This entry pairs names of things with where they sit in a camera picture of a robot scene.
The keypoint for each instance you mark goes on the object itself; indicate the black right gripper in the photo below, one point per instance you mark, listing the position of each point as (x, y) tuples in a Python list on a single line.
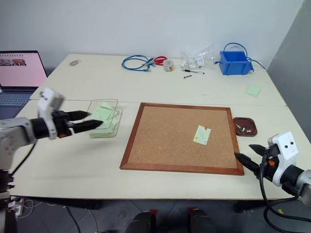
[(269, 165)]

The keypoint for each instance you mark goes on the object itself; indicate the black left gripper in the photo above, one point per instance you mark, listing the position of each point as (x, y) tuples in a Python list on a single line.
[(62, 123)]

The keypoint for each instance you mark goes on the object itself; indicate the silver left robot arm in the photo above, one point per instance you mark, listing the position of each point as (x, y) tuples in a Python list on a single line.
[(14, 133)]

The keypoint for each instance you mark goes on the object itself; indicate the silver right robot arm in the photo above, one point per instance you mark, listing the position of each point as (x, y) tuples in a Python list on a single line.
[(300, 180)]

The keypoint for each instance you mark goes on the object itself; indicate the light green paper note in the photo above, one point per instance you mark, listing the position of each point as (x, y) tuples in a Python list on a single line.
[(201, 137)]

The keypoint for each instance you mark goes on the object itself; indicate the green sticky note pad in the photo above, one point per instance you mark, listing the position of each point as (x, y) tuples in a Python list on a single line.
[(253, 91)]

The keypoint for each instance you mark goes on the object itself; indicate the wood-framed cork board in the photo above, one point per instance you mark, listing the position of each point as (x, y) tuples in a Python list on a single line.
[(167, 138)]

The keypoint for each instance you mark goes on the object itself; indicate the clear plastic tray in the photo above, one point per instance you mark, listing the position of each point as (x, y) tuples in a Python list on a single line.
[(116, 116)]

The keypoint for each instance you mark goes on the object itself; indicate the brown dish of pushpins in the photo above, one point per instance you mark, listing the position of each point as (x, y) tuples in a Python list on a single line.
[(252, 121)]

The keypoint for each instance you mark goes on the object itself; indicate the black table foot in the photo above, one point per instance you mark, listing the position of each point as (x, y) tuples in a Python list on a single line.
[(250, 206), (73, 204)]

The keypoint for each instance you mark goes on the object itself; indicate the small grey round object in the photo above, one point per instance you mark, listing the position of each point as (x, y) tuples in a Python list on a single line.
[(74, 62)]

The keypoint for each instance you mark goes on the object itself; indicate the open laptop with pink screen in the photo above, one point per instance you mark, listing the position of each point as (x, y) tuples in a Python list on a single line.
[(19, 70)]

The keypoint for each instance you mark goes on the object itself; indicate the dark rounded shape red-tipped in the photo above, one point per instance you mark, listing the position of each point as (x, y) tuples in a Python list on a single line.
[(200, 221), (143, 222)]

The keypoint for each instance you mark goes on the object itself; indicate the blue plastic storage bin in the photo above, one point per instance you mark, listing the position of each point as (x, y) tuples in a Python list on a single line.
[(236, 66)]

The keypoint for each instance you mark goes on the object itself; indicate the white power strip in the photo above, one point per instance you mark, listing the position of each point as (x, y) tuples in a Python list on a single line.
[(15, 207)]

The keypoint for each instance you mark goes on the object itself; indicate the clear plastic bags with parts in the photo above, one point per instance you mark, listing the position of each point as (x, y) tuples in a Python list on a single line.
[(196, 58)]

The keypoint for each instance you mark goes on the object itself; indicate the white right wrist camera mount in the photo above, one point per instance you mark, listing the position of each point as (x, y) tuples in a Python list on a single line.
[(285, 148)]

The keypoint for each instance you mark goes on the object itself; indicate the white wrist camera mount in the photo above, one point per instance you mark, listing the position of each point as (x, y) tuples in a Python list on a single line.
[(48, 102), (285, 148)]

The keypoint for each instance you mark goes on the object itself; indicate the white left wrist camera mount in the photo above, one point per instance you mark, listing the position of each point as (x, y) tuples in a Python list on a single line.
[(48, 102)]

